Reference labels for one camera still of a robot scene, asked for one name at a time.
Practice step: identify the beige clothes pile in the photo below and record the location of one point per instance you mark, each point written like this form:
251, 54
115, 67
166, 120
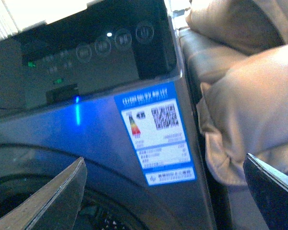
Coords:
258, 28

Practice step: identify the black washer control panel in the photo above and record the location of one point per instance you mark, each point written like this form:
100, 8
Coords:
110, 43

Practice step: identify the blue energy label sticker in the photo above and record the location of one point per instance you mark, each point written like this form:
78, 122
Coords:
153, 121

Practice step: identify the black rubber door gasket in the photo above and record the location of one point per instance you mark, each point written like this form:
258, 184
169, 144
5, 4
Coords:
96, 212

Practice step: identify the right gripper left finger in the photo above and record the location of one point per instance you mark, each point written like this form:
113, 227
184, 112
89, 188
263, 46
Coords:
54, 206

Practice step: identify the grey front-load washing machine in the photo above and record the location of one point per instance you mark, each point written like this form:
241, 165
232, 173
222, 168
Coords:
44, 140

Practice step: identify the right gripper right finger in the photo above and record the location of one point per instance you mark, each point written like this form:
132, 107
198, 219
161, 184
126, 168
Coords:
269, 189

